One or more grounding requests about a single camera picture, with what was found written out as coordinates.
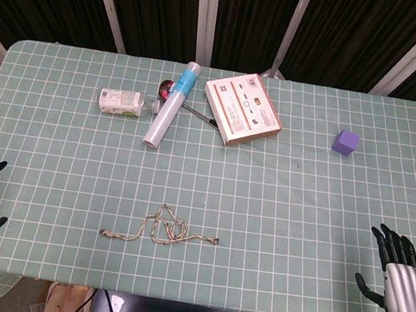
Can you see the purple foam cube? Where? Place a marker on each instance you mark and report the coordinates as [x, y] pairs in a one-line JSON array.
[[345, 143]]

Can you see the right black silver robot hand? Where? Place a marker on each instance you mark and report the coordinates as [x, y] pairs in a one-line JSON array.
[[406, 290]]

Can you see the light wooden board frame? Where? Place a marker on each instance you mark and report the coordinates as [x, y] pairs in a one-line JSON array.
[[67, 304]]

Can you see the green checked tablecloth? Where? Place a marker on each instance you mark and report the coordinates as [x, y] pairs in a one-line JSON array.
[[262, 212]]

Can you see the white roll with blue band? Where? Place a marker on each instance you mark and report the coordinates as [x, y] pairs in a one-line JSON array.
[[170, 106]]

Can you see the clear plastic bottle green label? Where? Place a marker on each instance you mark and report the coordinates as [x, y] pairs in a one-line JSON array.
[[119, 101]]

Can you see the flat white printed box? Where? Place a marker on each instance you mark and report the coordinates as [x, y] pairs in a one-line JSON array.
[[243, 108]]

